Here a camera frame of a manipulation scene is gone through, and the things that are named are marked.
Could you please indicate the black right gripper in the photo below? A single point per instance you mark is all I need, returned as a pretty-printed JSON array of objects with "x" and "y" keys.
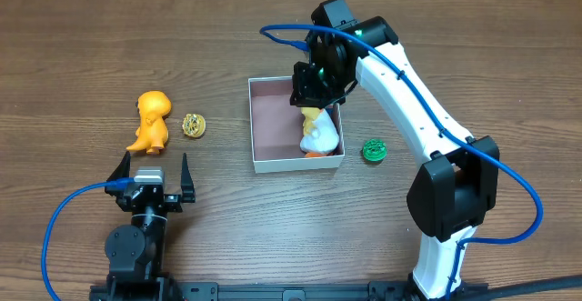
[{"x": 312, "y": 90}]

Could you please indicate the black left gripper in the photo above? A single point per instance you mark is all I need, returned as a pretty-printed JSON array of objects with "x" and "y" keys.
[{"x": 152, "y": 199}]

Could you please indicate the gold lattice wheel toy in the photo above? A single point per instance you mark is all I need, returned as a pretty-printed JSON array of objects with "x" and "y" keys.
[{"x": 194, "y": 125}]

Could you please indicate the orange dinosaur toy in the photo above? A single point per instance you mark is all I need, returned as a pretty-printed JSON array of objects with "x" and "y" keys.
[{"x": 152, "y": 133}]

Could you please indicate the white plush duck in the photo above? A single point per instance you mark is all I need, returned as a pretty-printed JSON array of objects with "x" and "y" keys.
[{"x": 320, "y": 137}]

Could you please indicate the white box pink interior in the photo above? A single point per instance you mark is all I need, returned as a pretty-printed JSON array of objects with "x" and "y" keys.
[{"x": 276, "y": 129}]

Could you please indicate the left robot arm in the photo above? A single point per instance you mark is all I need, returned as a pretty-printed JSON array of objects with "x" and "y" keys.
[{"x": 135, "y": 251}]

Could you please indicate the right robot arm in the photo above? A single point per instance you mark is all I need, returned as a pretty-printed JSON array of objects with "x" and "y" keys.
[{"x": 456, "y": 180}]

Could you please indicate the green lattice wheel toy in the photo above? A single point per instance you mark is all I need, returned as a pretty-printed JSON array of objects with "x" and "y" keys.
[{"x": 374, "y": 150}]

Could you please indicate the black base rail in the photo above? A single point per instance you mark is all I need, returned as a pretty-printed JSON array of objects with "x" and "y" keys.
[{"x": 375, "y": 290}]

